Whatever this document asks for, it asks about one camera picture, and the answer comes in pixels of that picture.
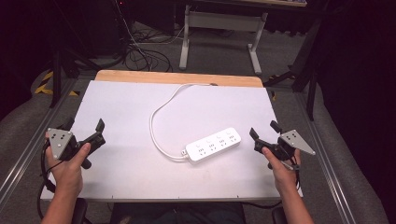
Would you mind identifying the white table cover sheet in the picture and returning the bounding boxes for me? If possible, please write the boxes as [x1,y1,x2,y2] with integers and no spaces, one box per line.
[40,79,304,202]

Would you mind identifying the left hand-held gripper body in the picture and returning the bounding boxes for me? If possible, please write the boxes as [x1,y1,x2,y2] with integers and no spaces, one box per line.
[46,127,106,171]

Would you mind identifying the yellow black floor tape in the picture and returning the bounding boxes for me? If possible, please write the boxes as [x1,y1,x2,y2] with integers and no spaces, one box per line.
[34,71,79,97]

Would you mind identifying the person's left hand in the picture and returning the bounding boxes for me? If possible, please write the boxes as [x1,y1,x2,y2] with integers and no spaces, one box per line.
[45,132,92,198]

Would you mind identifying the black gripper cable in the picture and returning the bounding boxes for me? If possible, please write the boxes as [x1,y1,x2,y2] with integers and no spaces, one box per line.
[36,139,64,220]
[288,157,303,191]

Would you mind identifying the white power strip cable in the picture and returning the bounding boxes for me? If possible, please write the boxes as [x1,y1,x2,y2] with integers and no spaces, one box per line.
[148,82,216,162]

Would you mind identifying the person's right hand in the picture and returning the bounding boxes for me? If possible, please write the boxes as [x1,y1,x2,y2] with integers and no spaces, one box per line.
[261,147,303,196]

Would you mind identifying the white metal desk frame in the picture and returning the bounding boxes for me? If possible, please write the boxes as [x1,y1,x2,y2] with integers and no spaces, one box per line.
[178,4,269,76]

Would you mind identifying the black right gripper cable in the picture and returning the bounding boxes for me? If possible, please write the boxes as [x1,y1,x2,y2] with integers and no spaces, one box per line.
[288,157,303,191]

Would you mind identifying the black floor cables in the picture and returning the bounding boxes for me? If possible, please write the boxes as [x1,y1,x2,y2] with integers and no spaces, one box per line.
[122,27,188,73]

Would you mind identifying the black metal stand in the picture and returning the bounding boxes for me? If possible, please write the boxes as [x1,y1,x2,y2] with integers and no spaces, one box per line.
[262,18,323,121]

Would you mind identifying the aluminium rail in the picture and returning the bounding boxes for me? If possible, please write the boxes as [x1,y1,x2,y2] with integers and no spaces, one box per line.
[293,92,356,224]
[0,77,78,203]

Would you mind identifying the white power strip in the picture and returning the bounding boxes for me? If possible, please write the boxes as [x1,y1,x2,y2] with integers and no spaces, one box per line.
[185,126,243,163]

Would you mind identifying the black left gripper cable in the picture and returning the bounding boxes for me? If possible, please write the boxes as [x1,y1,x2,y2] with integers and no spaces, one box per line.
[36,139,64,220]

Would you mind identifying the black tripod stand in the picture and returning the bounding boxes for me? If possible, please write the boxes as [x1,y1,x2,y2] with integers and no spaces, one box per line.
[49,46,102,109]

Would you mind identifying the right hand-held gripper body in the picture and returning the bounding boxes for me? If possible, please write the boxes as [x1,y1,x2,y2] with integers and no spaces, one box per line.
[252,129,317,172]

